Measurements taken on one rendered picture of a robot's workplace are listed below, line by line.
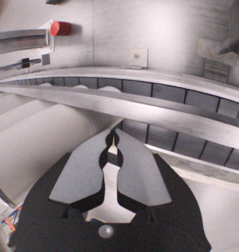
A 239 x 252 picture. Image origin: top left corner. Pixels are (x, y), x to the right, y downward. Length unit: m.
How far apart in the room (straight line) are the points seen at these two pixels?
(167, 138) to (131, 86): 0.08
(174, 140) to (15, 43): 0.35
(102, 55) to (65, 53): 0.10
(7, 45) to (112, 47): 0.22
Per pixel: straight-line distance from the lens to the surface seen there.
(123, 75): 0.17
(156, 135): 0.17
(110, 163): 0.25
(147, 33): 0.21
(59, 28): 0.29
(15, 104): 0.23
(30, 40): 0.35
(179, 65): 0.19
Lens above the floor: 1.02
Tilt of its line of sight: 49 degrees down
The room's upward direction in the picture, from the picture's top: 130 degrees counter-clockwise
